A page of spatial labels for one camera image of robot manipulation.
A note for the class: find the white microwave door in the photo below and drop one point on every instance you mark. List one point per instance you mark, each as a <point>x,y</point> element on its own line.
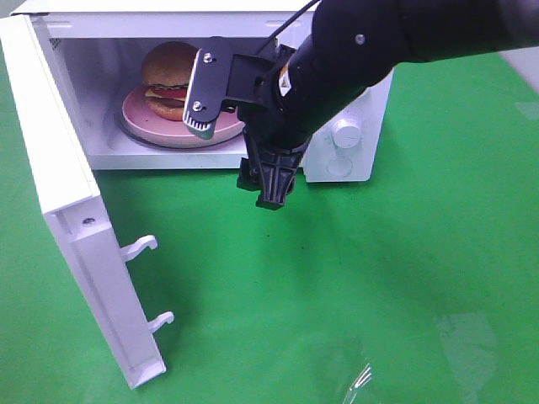
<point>69,197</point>

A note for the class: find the glass microwave turntable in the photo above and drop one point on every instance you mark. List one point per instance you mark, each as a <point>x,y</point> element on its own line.
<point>126,134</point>

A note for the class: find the pink round plate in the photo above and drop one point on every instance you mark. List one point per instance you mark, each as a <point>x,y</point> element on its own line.
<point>143,123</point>

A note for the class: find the round door release button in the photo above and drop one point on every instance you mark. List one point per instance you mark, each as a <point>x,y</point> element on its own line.
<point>340,167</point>

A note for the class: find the lower white door latch hook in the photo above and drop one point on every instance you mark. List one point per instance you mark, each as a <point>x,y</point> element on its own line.
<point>160,320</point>

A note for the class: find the upper white door latch hook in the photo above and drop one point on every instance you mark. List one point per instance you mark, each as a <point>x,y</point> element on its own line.
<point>131,251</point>

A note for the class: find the white door latch hook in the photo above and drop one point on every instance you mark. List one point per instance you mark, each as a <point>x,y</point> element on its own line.
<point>160,320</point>
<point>131,251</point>

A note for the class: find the lower white round knob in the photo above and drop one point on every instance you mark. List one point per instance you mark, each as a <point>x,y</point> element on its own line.
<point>347,133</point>

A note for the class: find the burger with sesame-free bun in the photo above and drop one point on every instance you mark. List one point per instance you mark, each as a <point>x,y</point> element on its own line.
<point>166,71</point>

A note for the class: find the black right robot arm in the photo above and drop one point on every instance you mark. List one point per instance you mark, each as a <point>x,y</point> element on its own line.
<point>424,31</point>

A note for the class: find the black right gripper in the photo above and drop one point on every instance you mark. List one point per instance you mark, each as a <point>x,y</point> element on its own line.
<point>321,78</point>

